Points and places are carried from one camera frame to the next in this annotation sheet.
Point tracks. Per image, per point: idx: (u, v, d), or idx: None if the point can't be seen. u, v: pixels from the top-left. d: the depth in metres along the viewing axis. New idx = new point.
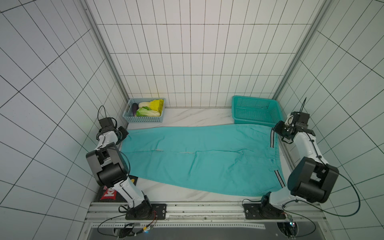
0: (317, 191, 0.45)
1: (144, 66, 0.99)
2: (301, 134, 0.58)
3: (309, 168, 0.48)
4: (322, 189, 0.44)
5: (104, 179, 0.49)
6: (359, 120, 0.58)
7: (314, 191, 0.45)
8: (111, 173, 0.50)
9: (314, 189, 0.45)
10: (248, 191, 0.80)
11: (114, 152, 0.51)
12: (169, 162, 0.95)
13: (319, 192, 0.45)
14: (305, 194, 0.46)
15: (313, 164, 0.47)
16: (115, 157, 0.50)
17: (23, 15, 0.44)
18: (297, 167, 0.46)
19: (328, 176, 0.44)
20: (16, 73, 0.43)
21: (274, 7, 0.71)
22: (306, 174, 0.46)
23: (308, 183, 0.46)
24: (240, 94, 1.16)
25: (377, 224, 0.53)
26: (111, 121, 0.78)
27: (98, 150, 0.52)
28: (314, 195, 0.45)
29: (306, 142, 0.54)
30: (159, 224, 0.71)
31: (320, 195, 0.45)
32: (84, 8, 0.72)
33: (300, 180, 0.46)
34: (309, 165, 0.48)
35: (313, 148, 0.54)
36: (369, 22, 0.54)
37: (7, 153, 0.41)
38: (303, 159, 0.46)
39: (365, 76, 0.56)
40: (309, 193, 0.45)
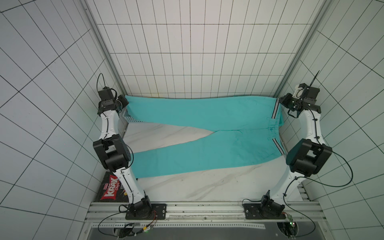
0: (311, 166, 0.53)
1: (144, 66, 0.99)
2: (305, 113, 0.60)
3: (305, 147, 0.54)
4: (315, 164, 0.51)
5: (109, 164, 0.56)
6: (358, 120, 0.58)
7: (308, 166, 0.53)
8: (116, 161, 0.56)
9: (308, 165, 0.53)
10: (254, 161, 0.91)
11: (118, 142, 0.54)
12: (169, 163, 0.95)
13: (313, 167, 0.52)
14: (300, 169, 0.55)
15: (309, 145, 0.53)
16: (119, 147, 0.55)
17: (23, 14, 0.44)
18: (294, 147, 0.52)
19: (323, 154, 0.49)
20: (16, 73, 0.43)
21: (274, 6, 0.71)
22: (301, 153, 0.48)
23: (303, 160, 0.53)
24: (240, 94, 1.16)
25: (377, 224, 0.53)
26: (110, 93, 0.75)
27: (103, 140, 0.55)
28: (307, 170, 0.53)
29: (309, 121, 0.57)
30: (159, 224, 0.71)
31: (314, 170, 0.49)
32: (84, 8, 0.72)
33: (296, 159, 0.53)
34: (304, 146, 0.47)
35: (313, 127, 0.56)
36: (369, 22, 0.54)
37: (8, 153, 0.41)
38: (301, 140, 0.51)
39: (366, 76, 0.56)
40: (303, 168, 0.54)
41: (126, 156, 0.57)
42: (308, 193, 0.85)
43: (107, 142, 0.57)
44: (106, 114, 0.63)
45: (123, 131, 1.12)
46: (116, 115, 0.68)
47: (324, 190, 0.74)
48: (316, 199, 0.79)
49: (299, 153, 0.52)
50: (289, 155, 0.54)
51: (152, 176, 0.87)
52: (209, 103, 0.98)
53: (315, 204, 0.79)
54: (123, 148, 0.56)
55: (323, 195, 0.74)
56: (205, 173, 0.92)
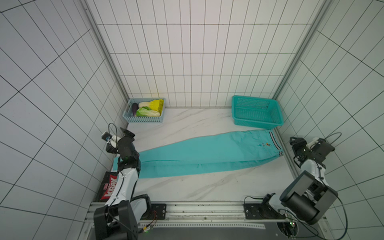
0: (310, 208, 0.43)
1: (145, 66, 0.99)
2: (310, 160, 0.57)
3: (307, 180, 0.46)
4: (315, 207, 0.42)
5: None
6: (361, 120, 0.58)
7: (307, 207, 0.43)
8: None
9: (306, 204, 0.43)
10: (253, 163, 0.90)
11: (123, 215, 0.41)
12: (169, 166, 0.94)
13: (312, 209, 0.43)
14: (296, 208, 0.43)
15: (311, 179, 0.45)
16: (123, 222, 0.41)
17: (23, 14, 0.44)
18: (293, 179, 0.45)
19: (326, 197, 0.41)
20: (16, 73, 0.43)
21: (274, 6, 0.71)
22: (302, 186, 0.47)
23: (301, 197, 0.45)
24: (240, 94, 1.16)
25: (378, 224, 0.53)
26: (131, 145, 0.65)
27: (108, 207, 0.43)
28: (306, 212, 0.42)
29: (313, 167, 0.53)
30: (159, 224, 0.71)
31: (313, 214, 0.42)
32: (84, 8, 0.72)
33: (294, 190, 0.45)
34: (307, 178, 0.46)
35: (318, 170, 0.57)
36: (370, 22, 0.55)
37: (8, 153, 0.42)
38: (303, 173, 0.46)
39: (367, 76, 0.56)
40: (300, 206, 0.43)
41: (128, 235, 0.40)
42: None
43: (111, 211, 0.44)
44: (124, 172, 0.55)
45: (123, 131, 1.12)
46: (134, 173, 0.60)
47: None
48: None
49: (301, 184, 0.44)
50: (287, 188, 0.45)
51: (152, 176, 0.87)
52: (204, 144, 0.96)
53: None
54: (128, 222, 0.42)
55: None
56: (205, 173, 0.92)
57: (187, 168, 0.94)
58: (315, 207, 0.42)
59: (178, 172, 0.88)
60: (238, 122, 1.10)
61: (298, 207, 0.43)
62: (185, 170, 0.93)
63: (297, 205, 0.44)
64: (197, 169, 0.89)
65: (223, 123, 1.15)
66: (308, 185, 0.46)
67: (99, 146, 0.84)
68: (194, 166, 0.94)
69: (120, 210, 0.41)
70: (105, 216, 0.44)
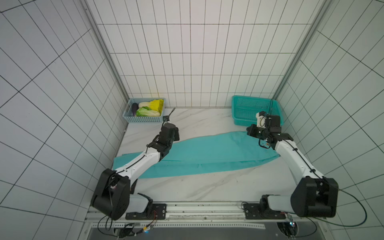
0: (326, 209, 0.43)
1: (145, 66, 0.99)
2: (280, 142, 0.57)
3: (313, 189, 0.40)
4: (329, 205, 0.43)
5: (98, 201, 0.43)
6: (359, 120, 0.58)
7: (324, 211, 0.43)
8: (102, 205, 0.43)
9: (322, 209, 0.43)
10: (253, 163, 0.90)
11: (118, 193, 0.42)
12: (168, 165, 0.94)
13: (328, 209, 0.43)
14: (315, 216, 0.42)
15: (314, 184, 0.46)
16: (114, 198, 0.42)
17: (23, 14, 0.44)
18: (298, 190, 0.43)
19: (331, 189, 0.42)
20: (16, 73, 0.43)
21: (274, 6, 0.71)
22: (312, 197, 0.44)
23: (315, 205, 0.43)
24: (240, 94, 1.16)
25: (377, 224, 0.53)
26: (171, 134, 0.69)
27: (113, 173, 0.46)
28: (324, 214, 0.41)
29: (291, 152, 0.52)
30: (159, 224, 0.71)
31: (330, 211, 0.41)
32: (84, 8, 0.72)
33: (308, 206, 0.43)
34: (312, 187, 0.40)
35: (298, 155, 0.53)
36: (369, 22, 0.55)
37: (8, 153, 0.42)
38: (306, 181, 0.42)
39: (365, 76, 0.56)
40: (317, 212, 0.43)
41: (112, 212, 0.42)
42: None
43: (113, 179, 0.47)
44: (148, 152, 0.57)
45: (123, 131, 1.12)
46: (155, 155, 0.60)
47: None
48: None
49: (310, 196, 0.42)
50: (297, 198, 0.44)
51: (152, 176, 0.87)
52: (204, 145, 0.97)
53: None
54: (117, 202, 0.43)
55: None
56: (205, 173, 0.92)
57: (187, 168, 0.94)
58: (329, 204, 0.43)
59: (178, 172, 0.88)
60: (238, 122, 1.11)
61: (317, 215, 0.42)
62: (185, 169, 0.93)
63: (315, 212, 0.43)
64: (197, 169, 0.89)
65: (223, 123, 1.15)
66: (315, 192, 0.46)
67: (99, 145, 0.84)
68: (194, 166, 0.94)
69: (119, 186, 0.42)
70: (106, 180, 0.47)
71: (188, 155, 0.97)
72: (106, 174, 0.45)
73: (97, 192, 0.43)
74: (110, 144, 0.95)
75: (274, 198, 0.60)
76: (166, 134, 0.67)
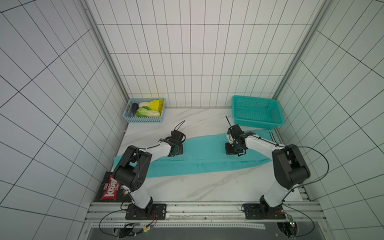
0: (301, 170, 0.50)
1: (145, 66, 0.99)
2: (249, 137, 0.66)
3: (282, 156, 0.54)
4: (302, 166, 0.50)
5: (119, 173, 0.48)
6: (359, 120, 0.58)
7: (300, 173, 0.49)
8: (124, 176, 0.48)
9: (298, 171, 0.49)
10: (253, 163, 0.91)
11: (141, 163, 0.48)
12: (169, 166, 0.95)
13: (303, 170, 0.50)
14: (297, 181, 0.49)
15: (282, 153, 0.54)
16: (137, 166, 0.48)
17: (23, 14, 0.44)
18: (275, 165, 0.49)
19: (296, 152, 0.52)
20: (16, 73, 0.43)
21: (274, 6, 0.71)
22: (285, 163, 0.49)
23: (292, 170, 0.49)
24: (240, 94, 1.16)
25: (377, 224, 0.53)
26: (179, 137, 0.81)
27: (136, 150, 0.54)
28: (302, 176, 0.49)
29: (258, 141, 0.61)
30: (159, 224, 0.71)
31: (305, 172, 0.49)
32: (84, 8, 0.72)
33: (287, 172, 0.49)
34: (281, 155, 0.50)
35: (263, 140, 0.60)
36: (369, 22, 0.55)
37: (7, 153, 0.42)
38: (273, 153, 0.50)
39: (365, 76, 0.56)
40: (297, 176, 0.49)
41: (133, 182, 0.48)
42: (308, 193, 0.85)
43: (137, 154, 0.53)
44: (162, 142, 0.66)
45: (123, 131, 1.12)
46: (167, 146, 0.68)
47: (324, 191, 0.74)
48: (316, 199, 0.79)
49: (283, 164, 0.49)
50: (279, 173, 0.49)
51: (152, 176, 0.87)
52: (204, 146, 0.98)
53: (315, 204, 0.79)
54: (140, 170, 0.49)
55: (323, 196, 0.74)
56: (205, 173, 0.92)
57: (187, 168, 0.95)
58: (302, 166, 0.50)
59: (178, 172, 0.88)
60: (238, 122, 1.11)
61: (298, 179, 0.50)
62: (185, 169, 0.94)
63: (296, 176, 0.49)
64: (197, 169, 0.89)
65: (223, 123, 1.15)
66: (285, 158, 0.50)
67: (99, 145, 0.84)
68: (194, 166, 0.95)
69: (143, 157, 0.49)
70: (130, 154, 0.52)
71: (188, 155, 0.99)
72: (131, 149, 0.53)
73: (120, 164, 0.50)
74: (110, 144, 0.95)
75: (268, 194, 0.63)
76: (178, 135, 0.80)
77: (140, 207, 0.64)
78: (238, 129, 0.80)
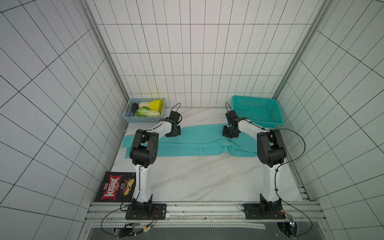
0: (279, 150, 0.58)
1: (145, 66, 0.99)
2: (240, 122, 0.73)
3: (263, 137, 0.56)
4: (281, 147, 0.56)
5: (135, 153, 0.57)
6: (359, 120, 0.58)
7: (278, 152, 0.58)
8: (140, 155, 0.57)
9: (277, 151, 0.58)
10: (247, 153, 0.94)
11: (152, 141, 0.57)
12: (169, 166, 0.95)
13: (281, 150, 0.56)
14: (275, 159, 0.59)
15: (264, 134, 0.62)
16: (149, 145, 0.57)
17: (23, 14, 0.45)
18: (258, 145, 0.57)
19: (278, 135, 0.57)
20: (16, 73, 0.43)
21: (274, 6, 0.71)
22: (265, 143, 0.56)
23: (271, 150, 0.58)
24: (240, 94, 1.16)
25: (377, 224, 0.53)
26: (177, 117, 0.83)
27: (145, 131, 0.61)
28: (280, 155, 0.59)
29: (248, 125, 0.68)
30: (159, 224, 0.71)
31: (283, 152, 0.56)
32: (84, 8, 0.72)
33: (266, 151, 0.58)
34: (262, 137, 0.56)
35: (253, 125, 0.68)
36: (369, 22, 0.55)
37: (7, 153, 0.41)
38: (258, 134, 0.58)
39: (365, 76, 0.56)
40: (276, 154, 0.58)
41: (148, 158, 0.56)
42: (308, 193, 0.85)
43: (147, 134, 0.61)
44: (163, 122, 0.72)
45: (123, 131, 1.12)
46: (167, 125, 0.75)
47: (324, 190, 0.74)
48: (316, 199, 0.79)
49: (264, 144, 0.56)
50: (261, 151, 0.57)
51: (152, 176, 0.87)
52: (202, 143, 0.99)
53: (315, 204, 0.79)
54: (152, 147, 0.58)
55: (323, 195, 0.74)
56: (205, 174, 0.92)
57: (188, 151, 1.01)
58: (281, 147, 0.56)
59: (178, 172, 0.88)
60: None
61: (276, 157, 0.59)
62: (187, 151, 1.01)
63: (274, 155, 0.58)
64: (197, 151, 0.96)
65: (223, 123, 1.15)
66: (266, 139, 0.63)
67: (99, 145, 0.84)
68: (194, 148, 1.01)
69: (153, 136, 0.57)
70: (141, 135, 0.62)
71: (189, 139, 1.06)
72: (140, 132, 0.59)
73: (135, 145, 0.58)
74: (110, 144, 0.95)
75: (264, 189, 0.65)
76: (175, 115, 0.88)
77: (143, 201, 0.65)
78: (233, 114, 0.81)
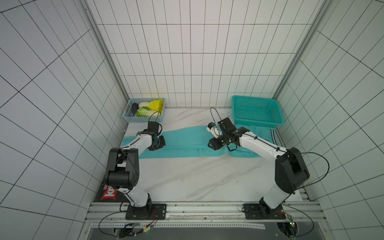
0: (303, 175, 0.49)
1: (145, 66, 0.99)
2: (245, 137, 0.61)
3: (286, 165, 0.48)
4: (304, 172, 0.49)
5: (112, 178, 0.47)
6: (359, 120, 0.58)
7: (302, 178, 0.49)
8: (119, 178, 0.47)
9: (301, 177, 0.49)
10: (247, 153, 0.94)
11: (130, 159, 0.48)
12: (168, 166, 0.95)
13: (304, 175, 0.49)
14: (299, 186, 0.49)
15: (286, 161, 0.53)
16: (128, 165, 0.48)
17: (23, 14, 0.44)
18: (278, 172, 0.47)
19: (299, 157, 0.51)
20: (16, 73, 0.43)
21: (274, 6, 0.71)
22: (289, 171, 0.49)
23: (296, 177, 0.48)
24: (240, 94, 1.16)
25: (377, 224, 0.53)
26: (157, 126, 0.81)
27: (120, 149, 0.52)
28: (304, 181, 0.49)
29: (258, 143, 0.56)
30: (159, 224, 0.71)
31: (306, 176, 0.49)
32: (84, 8, 0.72)
33: (292, 181, 0.47)
34: (285, 164, 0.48)
35: (265, 144, 0.55)
36: (369, 22, 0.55)
37: (7, 153, 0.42)
38: (277, 160, 0.47)
39: (365, 76, 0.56)
40: (300, 181, 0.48)
41: (130, 179, 0.48)
42: (308, 193, 0.85)
43: (123, 153, 0.52)
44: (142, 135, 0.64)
45: (123, 131, 1.12)
46: (147, 138, 0.67)
47: (324, 191, 0.74)
48: (316, 199, 0.79)
49: (287, 172, 0.47)
50: (281, 178, 0.47)
51: (152, 176, 0.87)
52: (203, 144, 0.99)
53: (315, 204, 0.79)
54: (132, 167, 0.49)
55: (323, 196, 0.74)
56: (205, 173, 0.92)
57: (188, 151, 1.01)
58: (304, 171, 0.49)
59: (178, 172, 0.88)
60: (238, 122, 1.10)
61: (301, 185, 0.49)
62: (186, 152, 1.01)
63: (299, 183, 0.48)
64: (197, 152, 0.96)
65: None
66: (289, 167, 0.50)
67: (99, 145, 0.84)
68: (194, 150, 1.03)
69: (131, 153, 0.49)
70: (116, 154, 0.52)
71: (189, 140, 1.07)
72: (115, 151, 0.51)
73: (110, 169, 0.49)
74: (110, 144, 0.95)
75: (268, 198, 0.62)
76: (154, 126, 0.81)
77: (140, 205, 0.65)
78: (230, 125, 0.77)
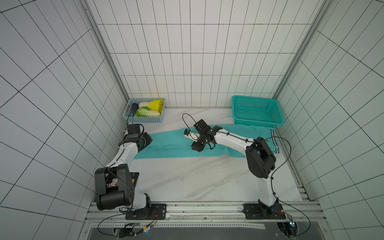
0: (270, 159, 0.56)
1: (145, 66, 0.99)
2: (219, 134, 0.66)
3: (255, 154, 0.58)
4: (270, 157, 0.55)
5: (105, 201, 0.43)
6: (360, 120, 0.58)
7: (270, 162, 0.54)
8: (113, 198, 0.44)
9: (269, 161, 0.56)
10: None
11: (121, 178, 0.45)
12: (168, 166, 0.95)
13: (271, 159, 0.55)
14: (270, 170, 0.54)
15: (254, 150, 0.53)
16: (120, 184, 0.44)
17: (23, 14, 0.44)
18: (249, 161, 0.52)
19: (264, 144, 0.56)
20: (16, 73, 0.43)
21: (274, 6, 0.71)
22: (259, 159, 0.55)
23: (265, 163, 0.55)
24: (240, 94, 1.16)
25: (377, 224, 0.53)
26: (137, 128, 0.75)
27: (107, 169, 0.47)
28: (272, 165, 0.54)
29: (230, 139, 0.61)
30: (159, 224, 0.71)
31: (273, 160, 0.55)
32: (84, 8, 0.72)
33: (261, 167, 0.54)
34: (253, 152, 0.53)
35: (235, 138, 0.60)
36: (369, 22, 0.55)
37: (7, 153, 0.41)
38: (247, 151, 0.52)
39: (365, 76, 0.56)
40: (268, 165, 0.56)
41: (126, 196, 0.44)
42: (308, 193, 0.85)
43: (111, 172, 0.48)
44: (125, 145, 0.59)
45: (123, 131, 1.12)
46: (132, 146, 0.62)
47: (324, 191, 0.74)
48: (316, 199, 0.79)
49: (257, 160, 0.53)
50: (252, 166, 0.53)
51: (152, 176, 0.87)
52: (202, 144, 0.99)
53: (315, 204, 0.79)
54: (125, 185, 0.45)
55: (323, 196, 0.74)
56: (205, 174, 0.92)
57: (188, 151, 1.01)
58: (271, 156, 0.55)
59: (178, 172, 0.88)
60: (238, 122, 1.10)
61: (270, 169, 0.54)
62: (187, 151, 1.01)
63: (268, 167, 0.57)
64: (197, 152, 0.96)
65: (223, 123, 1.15)
66: (257, 154, 0.57)
67: (99, 145, 0.84)
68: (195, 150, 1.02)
69: (120, 172, 0.45)
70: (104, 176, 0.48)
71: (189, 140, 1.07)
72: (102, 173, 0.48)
73: (100, 193, 0.44)
74: (110, 144, 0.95)
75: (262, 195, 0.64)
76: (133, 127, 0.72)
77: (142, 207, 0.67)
78: (204, 125, 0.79)
